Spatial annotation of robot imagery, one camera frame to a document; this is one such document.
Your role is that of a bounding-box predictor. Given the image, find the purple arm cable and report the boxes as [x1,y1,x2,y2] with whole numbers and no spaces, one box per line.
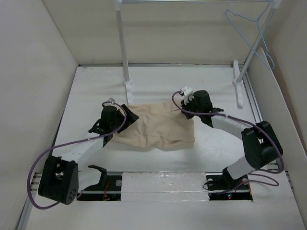
[28,102,129,210]
[172,90,285,195]

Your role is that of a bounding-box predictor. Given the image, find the white clothes rack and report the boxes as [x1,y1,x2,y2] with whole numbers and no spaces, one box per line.
[114,0,281,109]

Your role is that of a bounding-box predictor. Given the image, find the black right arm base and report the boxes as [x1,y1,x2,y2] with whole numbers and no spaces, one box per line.
[203,173,253,201]

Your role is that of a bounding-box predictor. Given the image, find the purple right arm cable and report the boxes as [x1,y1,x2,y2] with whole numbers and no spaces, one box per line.
[172,90,285,195]

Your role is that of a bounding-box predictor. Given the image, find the beige trousers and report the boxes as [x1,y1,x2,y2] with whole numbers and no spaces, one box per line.
[112,101,195,150]

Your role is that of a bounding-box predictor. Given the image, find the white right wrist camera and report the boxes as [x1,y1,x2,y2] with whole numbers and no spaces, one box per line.
[179,85,193,103]

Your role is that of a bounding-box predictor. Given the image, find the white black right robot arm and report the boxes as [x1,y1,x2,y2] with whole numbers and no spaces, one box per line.
[177,86,284,191]

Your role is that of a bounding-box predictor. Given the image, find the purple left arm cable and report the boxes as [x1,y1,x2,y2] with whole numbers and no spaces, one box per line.
[28,102,129,210]

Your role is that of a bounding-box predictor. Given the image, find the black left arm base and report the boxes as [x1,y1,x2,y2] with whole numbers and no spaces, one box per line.
[76,173,122,201]

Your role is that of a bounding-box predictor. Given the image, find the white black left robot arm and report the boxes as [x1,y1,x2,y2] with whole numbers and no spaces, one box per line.
[38,103,139,205]

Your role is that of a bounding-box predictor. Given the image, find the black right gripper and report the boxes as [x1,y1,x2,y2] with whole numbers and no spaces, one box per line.
[180,95,202,119]

